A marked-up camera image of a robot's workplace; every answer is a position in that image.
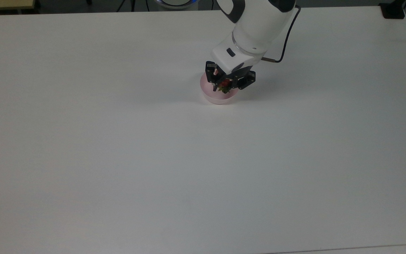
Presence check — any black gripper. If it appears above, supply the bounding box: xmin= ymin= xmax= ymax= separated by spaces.
xmin=205 ymin=61 xmax=257 ymax=92

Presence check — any pink bowl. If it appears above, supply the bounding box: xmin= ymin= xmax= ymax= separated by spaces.
xmin=199 ymin=71 xmax=241 ymax=105

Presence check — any black tripod leg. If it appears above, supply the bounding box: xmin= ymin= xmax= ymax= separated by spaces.
xmin=117 ymin=0 xmax=137 ymax=12

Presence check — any wooden table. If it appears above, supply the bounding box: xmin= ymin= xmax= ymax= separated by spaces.
xmin=0 ymin=0 xmax=36 ymax=12

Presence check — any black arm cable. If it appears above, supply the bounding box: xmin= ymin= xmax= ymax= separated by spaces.
xmin=261 ymin=4 xmax=302 ymax=64

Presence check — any robot base with blue ring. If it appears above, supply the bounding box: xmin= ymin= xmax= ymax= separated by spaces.
xmin=155 ymin=0 xmax=200 ymax=10

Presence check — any black clamp mount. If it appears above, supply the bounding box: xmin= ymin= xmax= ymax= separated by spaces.
xmin=379 ymin=1 xmax=406 ymax=20

